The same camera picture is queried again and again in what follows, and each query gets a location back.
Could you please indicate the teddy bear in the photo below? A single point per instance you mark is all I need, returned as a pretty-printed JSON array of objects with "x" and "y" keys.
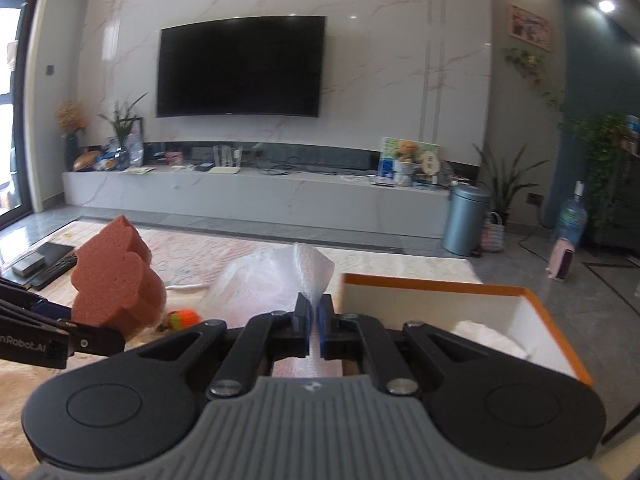
[{"x": 406, "y": 150}]

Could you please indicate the blue metal trash can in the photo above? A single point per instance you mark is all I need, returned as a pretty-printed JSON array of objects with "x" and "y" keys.
[{"x": 465, "y": 220}]

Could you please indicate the hanging vine plant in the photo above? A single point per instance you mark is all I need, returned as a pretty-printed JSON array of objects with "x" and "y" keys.
[{"x": 525, "y": 60}]

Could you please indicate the black tablet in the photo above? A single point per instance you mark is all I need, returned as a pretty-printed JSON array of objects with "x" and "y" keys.
[{"x": 55, "y": 250}]

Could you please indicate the tall leafy potted plant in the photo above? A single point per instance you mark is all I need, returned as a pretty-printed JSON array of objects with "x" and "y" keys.
[{"x": 505, "y": 185}]

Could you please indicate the snack bags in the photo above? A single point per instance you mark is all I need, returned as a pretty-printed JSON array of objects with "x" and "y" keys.
[{"x": 109, "y": 159}]

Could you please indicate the orange cardboard box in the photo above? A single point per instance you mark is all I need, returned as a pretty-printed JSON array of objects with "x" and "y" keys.
[{"x": 500, "y": 310}]

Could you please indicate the white cloth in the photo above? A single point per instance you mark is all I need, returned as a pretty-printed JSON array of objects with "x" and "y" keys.
[{"x": 490, "y": 337}]

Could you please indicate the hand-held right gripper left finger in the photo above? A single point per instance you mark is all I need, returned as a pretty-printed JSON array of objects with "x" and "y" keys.
[{"x": 301, "y": 327}]

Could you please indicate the white wifi router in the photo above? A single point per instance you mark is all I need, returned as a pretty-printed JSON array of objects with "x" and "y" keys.
[{"x": 225, "y": 170}]

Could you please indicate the white blue canister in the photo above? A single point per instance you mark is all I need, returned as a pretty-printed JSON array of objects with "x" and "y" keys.
[{"x": 632, "y": 125}]

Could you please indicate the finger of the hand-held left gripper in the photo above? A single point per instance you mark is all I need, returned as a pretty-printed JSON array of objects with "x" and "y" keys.
[
  {"x": 92, "y": 342},
  {"x": 20, "y": 306}
]

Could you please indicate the white set-top box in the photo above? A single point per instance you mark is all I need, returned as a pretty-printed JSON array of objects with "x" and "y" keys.
[{"x": 384, "y": 184}]

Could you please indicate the golden ornament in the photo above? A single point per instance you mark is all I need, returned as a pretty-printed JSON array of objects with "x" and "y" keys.
[{"x": 87, "y": 161}]

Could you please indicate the black remote control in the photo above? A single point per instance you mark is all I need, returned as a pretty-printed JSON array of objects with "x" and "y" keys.
[{"x": 57, "y": 271}]

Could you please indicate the small pink photo frame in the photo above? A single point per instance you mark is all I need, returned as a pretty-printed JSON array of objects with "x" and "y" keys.
[{"x": 174, "y": 158}]

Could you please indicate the silver box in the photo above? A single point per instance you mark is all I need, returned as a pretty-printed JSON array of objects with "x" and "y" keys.
[{"x": 27, "y": 265}]

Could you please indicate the white bubble wrap bag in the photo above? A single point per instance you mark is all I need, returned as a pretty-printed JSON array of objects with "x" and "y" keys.
[{"x": 270, "y": 280}]

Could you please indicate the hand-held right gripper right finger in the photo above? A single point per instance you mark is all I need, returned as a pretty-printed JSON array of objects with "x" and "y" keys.
[{"x": 327, "y": 330}]

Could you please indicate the dried yellow flowers vase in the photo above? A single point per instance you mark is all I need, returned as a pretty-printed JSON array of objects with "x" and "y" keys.
[{"x": 70, "y": 152}]

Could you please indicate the pink space heater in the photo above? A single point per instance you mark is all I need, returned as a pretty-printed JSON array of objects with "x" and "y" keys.
[{"x": 562, "y": 260}]

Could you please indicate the round paper fan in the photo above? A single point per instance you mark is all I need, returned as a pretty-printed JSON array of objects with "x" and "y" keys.
[{"x": 432, "y": 167}]

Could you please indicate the paper sheets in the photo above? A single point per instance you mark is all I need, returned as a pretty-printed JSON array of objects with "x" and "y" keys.
[{"x": 139, "y": 170}]

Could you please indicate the red green crochet toy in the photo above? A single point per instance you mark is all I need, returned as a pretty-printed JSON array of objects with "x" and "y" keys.
[{"x": 185, "y": 319}]

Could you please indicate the dark grey cabinet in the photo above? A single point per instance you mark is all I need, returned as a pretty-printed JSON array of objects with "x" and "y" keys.
[{"x": 625, "y": 210}]

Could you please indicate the blue water jug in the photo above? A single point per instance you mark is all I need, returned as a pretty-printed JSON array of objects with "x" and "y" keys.
[{"x": 572, "y": 220}]

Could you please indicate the framed wall picture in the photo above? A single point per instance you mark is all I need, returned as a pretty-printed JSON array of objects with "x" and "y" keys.
[{"x": 530, "y": 27}]

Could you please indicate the round patterned plate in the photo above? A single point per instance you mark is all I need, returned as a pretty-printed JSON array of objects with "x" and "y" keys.
[{"x": 450, "y": 171}]

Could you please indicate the white marble tv console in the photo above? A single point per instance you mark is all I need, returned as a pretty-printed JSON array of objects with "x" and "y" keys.
[{"x": 250, "y": 195}]

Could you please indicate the pink lace tablecloth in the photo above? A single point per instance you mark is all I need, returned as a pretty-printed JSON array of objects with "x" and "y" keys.
[{"x": 200, "y": 255}]

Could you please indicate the black wall television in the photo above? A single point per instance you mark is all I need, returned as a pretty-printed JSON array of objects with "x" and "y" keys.
[{"x": 240, "y": 65}]

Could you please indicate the black picture frame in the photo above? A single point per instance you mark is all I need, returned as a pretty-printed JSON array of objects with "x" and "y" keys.
[{"x": 138, "y": 140}]

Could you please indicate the green plant glass vase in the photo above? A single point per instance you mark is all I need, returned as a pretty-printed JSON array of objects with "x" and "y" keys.
[{"x": 122, "y": 155}]

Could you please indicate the green painted picture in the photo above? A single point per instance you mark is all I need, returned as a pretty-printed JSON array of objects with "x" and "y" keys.
[{"x": 386, "y": 150}]

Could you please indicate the black wall outlet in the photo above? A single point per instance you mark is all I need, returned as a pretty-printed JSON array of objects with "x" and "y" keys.
[{"x": 535, "y": 199}]

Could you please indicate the sliding glass door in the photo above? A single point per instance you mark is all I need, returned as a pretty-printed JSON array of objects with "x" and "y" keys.
[{"x": 32, "y": 110}]

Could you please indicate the brown foam sponge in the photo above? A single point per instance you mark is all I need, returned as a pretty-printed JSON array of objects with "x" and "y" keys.
[{"x": 115, "y": 275}]

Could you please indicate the trailing pothos plant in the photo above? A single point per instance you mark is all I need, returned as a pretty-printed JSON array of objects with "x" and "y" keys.
[{"x": 605, "y": 160}]

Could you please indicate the woven basket bag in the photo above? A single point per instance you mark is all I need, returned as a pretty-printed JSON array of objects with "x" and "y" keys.
[{"x": 492, "y": 237}]

